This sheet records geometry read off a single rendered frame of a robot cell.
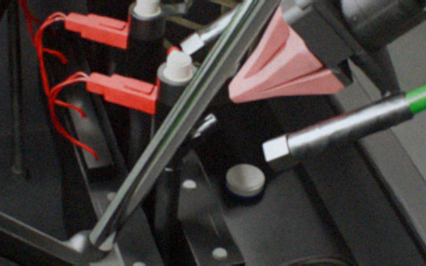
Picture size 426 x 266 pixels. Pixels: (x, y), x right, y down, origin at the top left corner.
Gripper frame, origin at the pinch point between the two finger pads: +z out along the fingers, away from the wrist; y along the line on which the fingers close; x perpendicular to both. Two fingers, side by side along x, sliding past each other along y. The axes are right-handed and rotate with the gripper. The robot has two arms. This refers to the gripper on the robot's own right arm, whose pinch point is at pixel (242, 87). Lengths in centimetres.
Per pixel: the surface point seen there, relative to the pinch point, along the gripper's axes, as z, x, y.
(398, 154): 0.0, -14.4, -25.6
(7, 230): -6.4, 33.4, 22.9
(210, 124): 4.5, -1.8, -2.3
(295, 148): -3.0, 7.8, -0.6
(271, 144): -1.7, 7.0, 0.1
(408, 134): 33, -130, -126
